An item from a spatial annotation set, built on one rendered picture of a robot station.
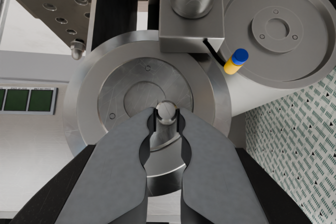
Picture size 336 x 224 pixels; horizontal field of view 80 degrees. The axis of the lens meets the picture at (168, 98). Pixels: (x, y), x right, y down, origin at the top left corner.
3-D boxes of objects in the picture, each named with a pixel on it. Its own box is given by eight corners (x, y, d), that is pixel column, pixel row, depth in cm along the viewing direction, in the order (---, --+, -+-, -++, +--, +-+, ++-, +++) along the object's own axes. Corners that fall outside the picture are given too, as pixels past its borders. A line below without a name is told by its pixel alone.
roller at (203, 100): (236, 71, 17) (180, 204, 15) (195, 113, 43) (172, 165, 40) (117, 20, 18) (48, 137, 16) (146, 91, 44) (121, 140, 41)
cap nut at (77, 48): (82, 40, 52) (80, 57, 51) (87, 47, 55) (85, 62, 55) (68, 40, 52) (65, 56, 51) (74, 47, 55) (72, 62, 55)
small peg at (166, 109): (182, 113, 13) (163, 126, 12) (179, 119, 15) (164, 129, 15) (169, 95, 13) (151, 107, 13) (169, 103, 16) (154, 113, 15)
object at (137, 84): (134, 39, 17) (211, 88, 16) (137, 50, 19) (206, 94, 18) (76, 113, 15) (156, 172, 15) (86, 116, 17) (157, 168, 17)
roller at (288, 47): (333, -27, 20) (355, 91, 17) (241, 67, 45) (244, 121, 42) (211, -29, 20) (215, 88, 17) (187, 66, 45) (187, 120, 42)
